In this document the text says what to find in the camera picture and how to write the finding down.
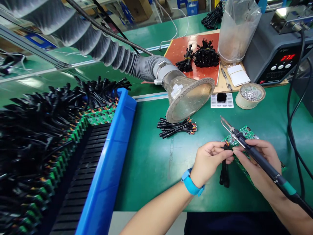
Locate pile of boards with cables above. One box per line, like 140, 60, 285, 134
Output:
0, 75, 132, 235

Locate clear extraction funnel hood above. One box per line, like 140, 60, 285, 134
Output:
153, 68, 216, 124

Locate person's right hand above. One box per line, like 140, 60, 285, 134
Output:
232, 139, 282, 194

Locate brown wooden board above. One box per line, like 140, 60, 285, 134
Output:
215, 60, 290, 94

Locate clear plastic bag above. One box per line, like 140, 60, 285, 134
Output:
217, 0, 262, 66

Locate stack of white paper slips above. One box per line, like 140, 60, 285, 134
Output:
227, 64, 252, 87

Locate metal tweezers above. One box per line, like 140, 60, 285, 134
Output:
221, 67, 233, 92

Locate heap of black cables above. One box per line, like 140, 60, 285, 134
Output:
201, 1, 225, 31

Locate black slotted rack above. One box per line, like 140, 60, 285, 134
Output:
49, 122, 112, 235

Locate red mat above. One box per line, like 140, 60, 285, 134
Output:
163, 32, 221, 86

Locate cardboard box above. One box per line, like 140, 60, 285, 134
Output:
123, 0, 153, 23

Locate grey ribbed extraction hose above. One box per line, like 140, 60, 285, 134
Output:
0, 0, 171, 84

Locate blue plastic bin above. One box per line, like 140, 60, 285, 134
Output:
74, 87, 138, 235

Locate black soldering iron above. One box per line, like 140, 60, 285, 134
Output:
219, 115, 313, 219

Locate person's left hand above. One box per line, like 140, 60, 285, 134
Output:
189, 141, 235, 188

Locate aluminium rail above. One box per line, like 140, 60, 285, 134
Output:
0, 23, 101, 83

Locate black station cables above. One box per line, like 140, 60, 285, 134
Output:
285, 23, 313, 199

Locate large bundle of black connectors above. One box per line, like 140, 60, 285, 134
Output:
192, 37, 220, 69

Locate bundle of black wired connectors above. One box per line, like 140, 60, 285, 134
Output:
156, 117, 198, 139

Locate white cable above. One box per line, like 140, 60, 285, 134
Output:
158, 7, 189, 51

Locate tape roll with solder scraps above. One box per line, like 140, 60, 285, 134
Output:
235, 82, 266, 110

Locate small bundle of black connectors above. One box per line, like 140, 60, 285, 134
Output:
175, 43, 195, 73

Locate black connector cable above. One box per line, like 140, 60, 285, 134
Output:
219, 144, 232, 188

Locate white label sheet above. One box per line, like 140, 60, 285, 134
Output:
210, 92, 234, 109

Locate grey soldering station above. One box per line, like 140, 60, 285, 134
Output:
242, 9, 313, 86

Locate green circuit board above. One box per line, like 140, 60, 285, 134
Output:
221, 125, 288, 190

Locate person's body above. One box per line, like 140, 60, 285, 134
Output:
183, 211, 290, 235

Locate black braided cable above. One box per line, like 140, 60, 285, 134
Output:
65, 0, 155, 57

